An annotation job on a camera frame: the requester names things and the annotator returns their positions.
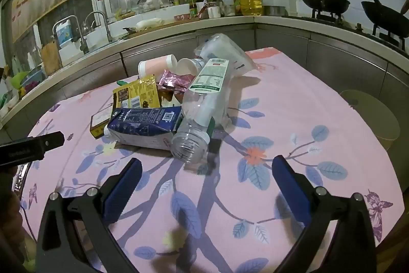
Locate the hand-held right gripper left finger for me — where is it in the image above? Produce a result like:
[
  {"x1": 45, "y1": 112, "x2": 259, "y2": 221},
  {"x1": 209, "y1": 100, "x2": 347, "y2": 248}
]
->
[{"x1": 36, "y1": 158, "x2": 143, "y2": 273}]

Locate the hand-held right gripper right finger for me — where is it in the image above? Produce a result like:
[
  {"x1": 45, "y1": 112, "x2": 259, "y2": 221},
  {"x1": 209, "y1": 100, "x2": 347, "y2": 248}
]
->
[{"x1": 271, "y1": 155, "x2": 376, "y2": 273}]

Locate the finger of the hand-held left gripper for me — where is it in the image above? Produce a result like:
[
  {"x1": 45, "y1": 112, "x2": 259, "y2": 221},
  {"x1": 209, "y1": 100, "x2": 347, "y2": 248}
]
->
[{"x1": 0, "y1": 130, "x2": 65, "y2": 166}]

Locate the blue milk carton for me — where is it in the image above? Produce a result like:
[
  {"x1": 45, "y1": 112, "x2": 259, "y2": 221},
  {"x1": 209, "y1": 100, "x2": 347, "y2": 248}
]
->
[{"x1": 104, "y1": 106, "x2": 185, "y2": 151}]

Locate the small yellow box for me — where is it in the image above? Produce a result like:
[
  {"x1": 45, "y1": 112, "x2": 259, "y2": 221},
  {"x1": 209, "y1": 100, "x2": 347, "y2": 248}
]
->
[{"x1": 90, "y1": 107, "x2": 113, "y2": 137}]

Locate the yellow brown snack packet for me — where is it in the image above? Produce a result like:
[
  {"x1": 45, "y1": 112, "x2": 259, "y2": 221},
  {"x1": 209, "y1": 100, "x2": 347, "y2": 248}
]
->
[{"x1": 112, "y1": 75, "x2": 162, "y2": 110}]

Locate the beige trash bin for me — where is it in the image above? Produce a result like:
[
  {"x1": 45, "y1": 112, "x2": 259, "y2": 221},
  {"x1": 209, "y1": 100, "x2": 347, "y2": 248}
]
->
[{"x1": 339, "y1": 89, "x2": 401, "y2": 151}]

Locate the clear plastic bottle green label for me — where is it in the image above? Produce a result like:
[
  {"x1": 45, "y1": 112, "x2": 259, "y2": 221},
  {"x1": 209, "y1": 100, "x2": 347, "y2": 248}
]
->
[{"x1": 171, "y1": 58, "x2": 232, "y2": 163}]

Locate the pink foil wrapper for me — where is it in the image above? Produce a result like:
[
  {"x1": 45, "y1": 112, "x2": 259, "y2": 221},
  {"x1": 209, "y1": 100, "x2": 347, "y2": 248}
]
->
[{"x1": 158, "y1": 69, "x2": 195, "y2": 93}]

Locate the pink paper cup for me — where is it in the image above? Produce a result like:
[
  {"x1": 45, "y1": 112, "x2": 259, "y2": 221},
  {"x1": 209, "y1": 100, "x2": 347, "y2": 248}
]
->
[{"x1": 138, "y1": 54, "x2": 178, "y2": 77}]

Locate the white paper cup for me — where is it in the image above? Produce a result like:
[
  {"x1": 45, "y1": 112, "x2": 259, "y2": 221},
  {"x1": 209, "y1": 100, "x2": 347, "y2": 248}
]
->
[{"x1": 177, "y1": 57, "x2": 205, "y2": 75}]

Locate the clear plastic bag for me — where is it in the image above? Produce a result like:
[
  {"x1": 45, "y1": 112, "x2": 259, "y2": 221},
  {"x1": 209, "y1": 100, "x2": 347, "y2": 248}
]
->
[{"x1": 194, "y1": 33, "x2": 258, "y2": 77}]

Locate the pink floral tablecloth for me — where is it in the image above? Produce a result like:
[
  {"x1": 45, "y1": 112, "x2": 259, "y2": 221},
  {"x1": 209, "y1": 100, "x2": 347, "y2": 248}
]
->
[{"x1": 19, "y1": 47, "x2": 403, "y2": 273}]

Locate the wooden cutting board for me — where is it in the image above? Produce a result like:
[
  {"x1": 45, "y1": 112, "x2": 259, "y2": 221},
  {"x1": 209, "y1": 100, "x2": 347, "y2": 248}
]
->
[{"x1": 41, "y1": 39, "x2": 63, "y2": 76}]

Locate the blue white detergent bottle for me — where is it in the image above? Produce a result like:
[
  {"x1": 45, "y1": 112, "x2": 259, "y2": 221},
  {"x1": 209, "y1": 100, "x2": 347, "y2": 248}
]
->
[{"x1": 56, "y1": 20, "x2": 75, "y2": 46}]

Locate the square steel faucet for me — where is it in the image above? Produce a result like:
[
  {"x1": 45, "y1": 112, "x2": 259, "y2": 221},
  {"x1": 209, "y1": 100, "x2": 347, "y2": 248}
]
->
[{"x1": 53, "y1": 15, "x2": 88, "y2": 53}]

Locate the curved steel faucet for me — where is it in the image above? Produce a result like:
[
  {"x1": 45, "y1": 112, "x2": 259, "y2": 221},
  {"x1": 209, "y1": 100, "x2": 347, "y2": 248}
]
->
[{"x1": 85, "y1": 11, "x2": 113, "y2": 43}]

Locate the white radish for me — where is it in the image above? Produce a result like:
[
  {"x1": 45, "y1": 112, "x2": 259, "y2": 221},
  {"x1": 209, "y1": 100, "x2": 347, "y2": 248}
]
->
[{"x1": 136, "y1": 18, "x2": 165, "y2": 30}]

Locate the gas stove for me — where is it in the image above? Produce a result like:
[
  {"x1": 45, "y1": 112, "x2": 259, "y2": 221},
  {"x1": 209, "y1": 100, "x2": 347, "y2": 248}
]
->
[{"x1": 299, "y1": 9, "x2": 409, "y2": 51}]

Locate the steel bowl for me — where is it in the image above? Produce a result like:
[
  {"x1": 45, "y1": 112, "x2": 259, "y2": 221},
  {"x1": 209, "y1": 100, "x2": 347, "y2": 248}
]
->
[{"x1": 263, "y1": 5, "x2": 288, "y2": 17}]

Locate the black wok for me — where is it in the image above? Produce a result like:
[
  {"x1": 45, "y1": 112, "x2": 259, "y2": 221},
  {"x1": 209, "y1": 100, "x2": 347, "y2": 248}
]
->
[{"x1": 362, "y1": 0, "x2": 409, "y2": 37}]

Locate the white plastic jug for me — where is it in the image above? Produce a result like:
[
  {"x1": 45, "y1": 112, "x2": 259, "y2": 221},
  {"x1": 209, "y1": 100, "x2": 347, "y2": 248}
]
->
[{"x1": 217, "y1": 0, "x2": 236, "y2": 17}]

